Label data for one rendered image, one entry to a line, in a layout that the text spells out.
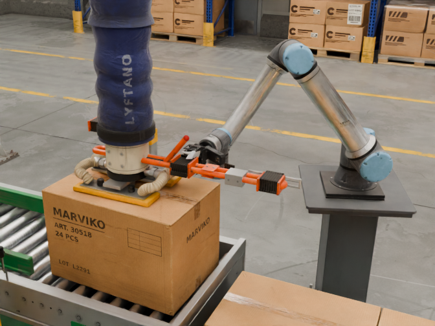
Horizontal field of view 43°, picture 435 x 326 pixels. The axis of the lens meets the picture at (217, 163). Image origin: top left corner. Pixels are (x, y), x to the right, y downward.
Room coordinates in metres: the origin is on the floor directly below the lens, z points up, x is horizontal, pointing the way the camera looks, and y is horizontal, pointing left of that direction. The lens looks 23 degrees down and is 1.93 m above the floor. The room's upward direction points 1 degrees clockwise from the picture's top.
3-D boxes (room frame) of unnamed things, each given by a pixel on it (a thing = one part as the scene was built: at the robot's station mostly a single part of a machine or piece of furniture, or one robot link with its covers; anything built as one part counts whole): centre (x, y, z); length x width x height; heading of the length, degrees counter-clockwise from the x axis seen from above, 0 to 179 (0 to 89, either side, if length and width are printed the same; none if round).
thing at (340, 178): (2.50, -0.67, 0.82); 0.19 x 0.19 x 0.10
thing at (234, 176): (1.87, -0.07, 1.07); 0.07 x 0.07 x 0.04; 67
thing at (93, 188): (1.96, 0.40, 0.98); 0.34 x 0.10 x 0.05; 67
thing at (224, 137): (2.24, 0.00, 1.08); 0.12 x 0.09 x 0.10; 156
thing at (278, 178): (1.81, -0.19, 1.08); 0.08 x 0.07 x 0.05; 67
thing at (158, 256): (2.04, 0.34, 0.75); 0.60 x 0.40 x 0.40; 64
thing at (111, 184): (2.05, 0.36, 1.02); 0.34 x 0.25 x 0.06; 67
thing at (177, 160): (1.95, 0.13, 1.08); 0.10 x 0.08 x 0.06; 157
